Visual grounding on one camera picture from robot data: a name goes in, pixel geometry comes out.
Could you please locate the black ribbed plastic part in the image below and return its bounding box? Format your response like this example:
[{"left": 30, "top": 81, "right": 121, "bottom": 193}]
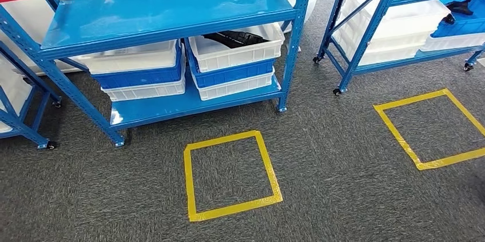
[{"left": 202, "top": 30, "right": 271, "bottom": 50}]

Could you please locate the blue metal shelf rack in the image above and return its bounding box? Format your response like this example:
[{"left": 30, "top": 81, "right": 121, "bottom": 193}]
[
  {"left": 0, "top": 0, "right": 317, "bottom": 149},
  {"left": 0, "top": 41, "right": 63, "bottom": 151},
  {"left": 312, "top": 0, "right": 485, "bottom": 97}
]

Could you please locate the yellow floor tape square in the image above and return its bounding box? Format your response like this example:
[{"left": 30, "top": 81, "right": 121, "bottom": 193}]
[
  {"left": 373, "top": 88, "right": 485, "bottom": 172},
  {"left": 183, "top": 130, "right": 284, "bottom": 223}
]

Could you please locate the white vehicle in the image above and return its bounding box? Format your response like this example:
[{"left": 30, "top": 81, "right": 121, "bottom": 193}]
[{"left": 0, "top": 0, "right": 320, "bottom": 77}]

